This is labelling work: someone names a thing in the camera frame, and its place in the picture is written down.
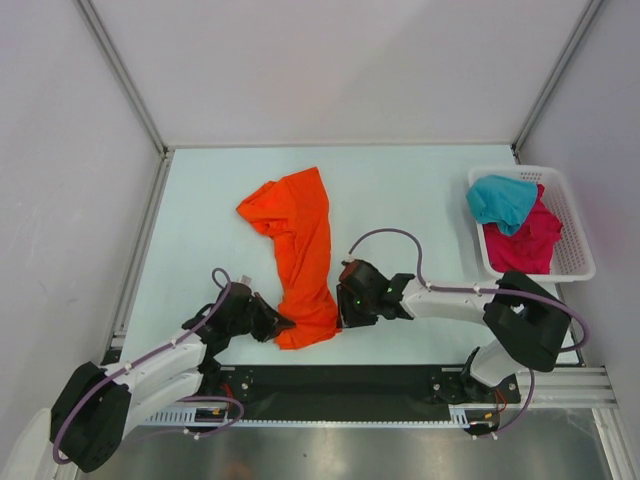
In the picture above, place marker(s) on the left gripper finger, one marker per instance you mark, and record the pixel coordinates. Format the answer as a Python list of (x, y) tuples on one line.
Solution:
[(267, 319), (263, 333)]

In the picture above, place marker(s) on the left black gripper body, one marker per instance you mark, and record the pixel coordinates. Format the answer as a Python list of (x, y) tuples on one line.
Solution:
[(252, 316)]

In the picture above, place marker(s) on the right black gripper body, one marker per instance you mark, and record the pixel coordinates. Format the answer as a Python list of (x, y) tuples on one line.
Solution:
[(354, 309)]

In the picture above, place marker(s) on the orange t-shirt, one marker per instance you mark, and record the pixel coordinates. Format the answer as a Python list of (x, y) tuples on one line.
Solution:
[(294, 213)]

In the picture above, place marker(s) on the teal t-shirt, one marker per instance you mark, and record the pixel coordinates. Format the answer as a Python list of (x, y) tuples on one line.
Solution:
[(502, 201)]

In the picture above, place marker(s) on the white plastic basket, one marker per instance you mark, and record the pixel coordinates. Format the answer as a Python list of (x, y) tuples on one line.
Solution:
[(572, 260)]

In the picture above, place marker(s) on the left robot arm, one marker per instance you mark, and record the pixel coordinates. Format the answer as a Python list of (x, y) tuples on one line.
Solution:
[(100, 405)]

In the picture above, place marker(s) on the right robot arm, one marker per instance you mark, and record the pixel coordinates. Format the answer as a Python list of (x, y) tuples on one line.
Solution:
[(528, 324)]

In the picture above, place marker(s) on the magenta t-shirt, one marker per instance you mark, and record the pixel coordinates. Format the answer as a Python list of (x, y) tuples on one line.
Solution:
[(530, 249)]

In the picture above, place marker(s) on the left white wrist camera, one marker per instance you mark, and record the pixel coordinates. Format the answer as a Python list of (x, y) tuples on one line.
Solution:
[(245, 280)]

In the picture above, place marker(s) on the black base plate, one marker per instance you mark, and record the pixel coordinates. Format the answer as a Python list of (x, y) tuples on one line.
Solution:
[(356, 392)]

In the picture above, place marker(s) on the white slotted cable duct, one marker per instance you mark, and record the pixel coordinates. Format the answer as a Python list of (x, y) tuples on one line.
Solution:
[(185, 417)]

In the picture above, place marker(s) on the aluminium frame rail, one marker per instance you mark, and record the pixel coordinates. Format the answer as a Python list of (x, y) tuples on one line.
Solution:
[(562, 388)]

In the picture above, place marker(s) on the left rear frame post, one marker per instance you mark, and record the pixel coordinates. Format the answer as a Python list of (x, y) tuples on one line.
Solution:
[(97, 28)]

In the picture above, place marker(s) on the frame post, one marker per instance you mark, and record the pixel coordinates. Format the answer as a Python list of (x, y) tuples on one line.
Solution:
[(97, 28), (578, 35)]

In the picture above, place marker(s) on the right rear frame post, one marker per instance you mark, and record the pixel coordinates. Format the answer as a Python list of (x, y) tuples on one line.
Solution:
[(578, 35)]

